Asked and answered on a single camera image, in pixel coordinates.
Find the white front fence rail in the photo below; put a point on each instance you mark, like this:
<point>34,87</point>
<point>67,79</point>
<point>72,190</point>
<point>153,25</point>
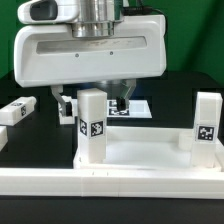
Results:
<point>115,183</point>

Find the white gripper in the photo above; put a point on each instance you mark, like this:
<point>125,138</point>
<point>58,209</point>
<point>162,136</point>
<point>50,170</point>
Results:
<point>48,55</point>

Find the white desk top tray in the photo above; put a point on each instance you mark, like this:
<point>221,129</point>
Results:
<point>147,148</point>

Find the white U-shaped marker base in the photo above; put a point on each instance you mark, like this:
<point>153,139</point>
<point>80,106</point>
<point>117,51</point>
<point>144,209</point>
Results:
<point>137,109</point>

